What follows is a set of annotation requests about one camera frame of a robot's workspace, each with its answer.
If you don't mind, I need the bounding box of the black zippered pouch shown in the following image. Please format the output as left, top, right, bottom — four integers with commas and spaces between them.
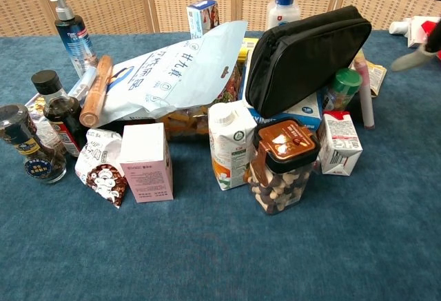
244, 4, 373, 118

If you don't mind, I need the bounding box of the large light blue snack bag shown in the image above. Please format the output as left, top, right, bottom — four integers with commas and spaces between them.
67, 20, 249, 143

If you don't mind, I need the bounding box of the white squeeze tube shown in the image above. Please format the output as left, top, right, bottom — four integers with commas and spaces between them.
389, 18, 414, 37

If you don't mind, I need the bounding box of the red white box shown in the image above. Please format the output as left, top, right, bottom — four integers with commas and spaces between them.
407, 16, 441, 61

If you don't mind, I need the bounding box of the white bottle blue cap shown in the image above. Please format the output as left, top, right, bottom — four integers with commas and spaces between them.
267, 0, 306, 32

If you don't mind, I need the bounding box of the yellow foil packet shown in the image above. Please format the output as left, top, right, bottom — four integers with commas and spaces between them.
361, 59, 388, 98

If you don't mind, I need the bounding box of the jar with green lid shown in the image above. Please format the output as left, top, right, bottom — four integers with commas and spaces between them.
323, 68, 364, 112

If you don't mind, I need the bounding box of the white pink tube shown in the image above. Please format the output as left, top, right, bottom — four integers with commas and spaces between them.
353, 49, 376, 130

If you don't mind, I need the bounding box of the yellow box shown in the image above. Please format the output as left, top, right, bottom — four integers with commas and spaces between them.
237, 37, 260, 74

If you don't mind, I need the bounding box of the blue white cardboard box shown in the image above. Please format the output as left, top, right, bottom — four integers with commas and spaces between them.
240, 90, 324, 133

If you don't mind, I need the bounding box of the white red milk carton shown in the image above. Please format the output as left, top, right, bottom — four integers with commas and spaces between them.
316, 110, 364, 177

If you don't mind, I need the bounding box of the small blue white box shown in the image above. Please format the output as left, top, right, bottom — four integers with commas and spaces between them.
186, 0, 221, 43

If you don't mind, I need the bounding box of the white drink carton screw cap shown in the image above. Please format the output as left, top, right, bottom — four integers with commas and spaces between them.
207, 101, 258, 191

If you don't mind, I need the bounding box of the clear cookie jar brown lid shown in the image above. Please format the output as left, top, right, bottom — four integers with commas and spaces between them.
243, 118, 321, 216

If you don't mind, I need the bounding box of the pink cardboard box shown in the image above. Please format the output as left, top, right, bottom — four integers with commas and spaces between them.
119, 122, 175, 204

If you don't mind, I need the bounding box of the wooden rolling pin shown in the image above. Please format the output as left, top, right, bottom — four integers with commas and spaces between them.
79, 55, 114, 128

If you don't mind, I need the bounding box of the clear plastic pack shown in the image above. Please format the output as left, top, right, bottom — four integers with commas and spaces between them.
67, 66, 99, 102

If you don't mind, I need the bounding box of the dark blue pump bottle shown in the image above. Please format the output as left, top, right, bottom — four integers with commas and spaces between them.
49, 0, 100, 78

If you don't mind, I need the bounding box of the blue table cloth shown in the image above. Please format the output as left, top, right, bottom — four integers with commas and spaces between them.
0, 30, 441, 301

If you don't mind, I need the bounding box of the soy sauce bottle black cap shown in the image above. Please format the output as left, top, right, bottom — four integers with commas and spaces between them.
30, 70, 87, 158

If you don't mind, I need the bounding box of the white brown coffee snack pouch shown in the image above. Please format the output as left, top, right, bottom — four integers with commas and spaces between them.
74, 128, 129, 209

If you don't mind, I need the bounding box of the flat printed packet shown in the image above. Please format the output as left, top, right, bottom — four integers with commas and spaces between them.
24, 92, 66, 150

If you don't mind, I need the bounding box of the glass pepper grinder jar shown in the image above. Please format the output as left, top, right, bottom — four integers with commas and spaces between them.
0, 103, 68, 185

